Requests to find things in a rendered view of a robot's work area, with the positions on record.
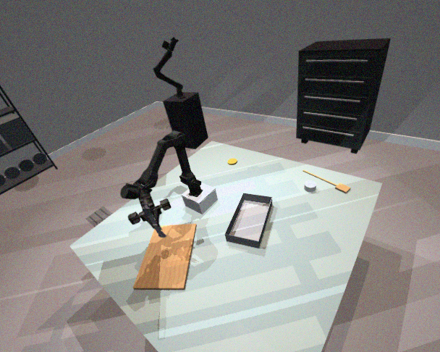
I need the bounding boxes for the wooden board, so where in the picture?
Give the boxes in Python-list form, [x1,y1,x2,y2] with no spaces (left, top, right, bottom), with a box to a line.
[133,224,197,290]

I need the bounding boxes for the white short cylinder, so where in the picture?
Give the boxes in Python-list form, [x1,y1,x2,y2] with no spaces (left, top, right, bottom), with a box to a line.
[304,180,316,193]

